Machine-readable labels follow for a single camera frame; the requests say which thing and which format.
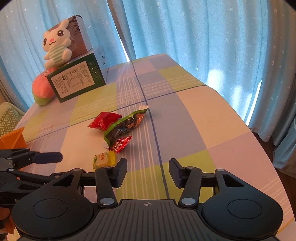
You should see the checkered tablecloth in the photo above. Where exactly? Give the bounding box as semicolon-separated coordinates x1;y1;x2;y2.
19;54;295;240

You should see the orange plastic tray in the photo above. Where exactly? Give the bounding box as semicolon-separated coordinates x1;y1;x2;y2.
0;127;28;150

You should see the left hand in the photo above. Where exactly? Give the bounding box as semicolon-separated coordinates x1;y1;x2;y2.
0;207;15;235

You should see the green zigzag cushion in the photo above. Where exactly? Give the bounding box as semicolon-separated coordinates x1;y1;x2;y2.
0;108;23;136

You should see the brown white upright box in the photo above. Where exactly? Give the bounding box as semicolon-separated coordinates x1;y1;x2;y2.
47;14;93;60

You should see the green dark snack wrapper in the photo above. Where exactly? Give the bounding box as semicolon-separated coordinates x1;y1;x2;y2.
103;105;149;149

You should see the white bunny plush toy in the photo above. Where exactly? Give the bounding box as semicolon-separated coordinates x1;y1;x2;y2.
43;19;72;69

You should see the cream sofa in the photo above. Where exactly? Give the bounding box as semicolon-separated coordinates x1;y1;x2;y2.
0;102;25;116

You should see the blue curtain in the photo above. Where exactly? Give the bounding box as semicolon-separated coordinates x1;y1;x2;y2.
1;1;295;133

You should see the green box with label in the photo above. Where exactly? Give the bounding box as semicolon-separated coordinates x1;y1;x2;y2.
47;47;109;103

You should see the pink green star plush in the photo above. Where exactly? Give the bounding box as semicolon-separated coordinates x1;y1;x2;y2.
32;67;57;106

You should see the yellow green candy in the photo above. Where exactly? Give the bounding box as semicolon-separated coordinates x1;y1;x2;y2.
93;151;116;171

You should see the small red foil candy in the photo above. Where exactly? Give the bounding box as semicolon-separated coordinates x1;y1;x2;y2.
108;136;132;153

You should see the grey curtain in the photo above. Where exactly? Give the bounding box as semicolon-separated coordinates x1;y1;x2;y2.
249;75;295;176

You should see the red twisted candy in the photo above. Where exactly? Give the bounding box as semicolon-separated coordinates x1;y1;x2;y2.
88;111;122;131

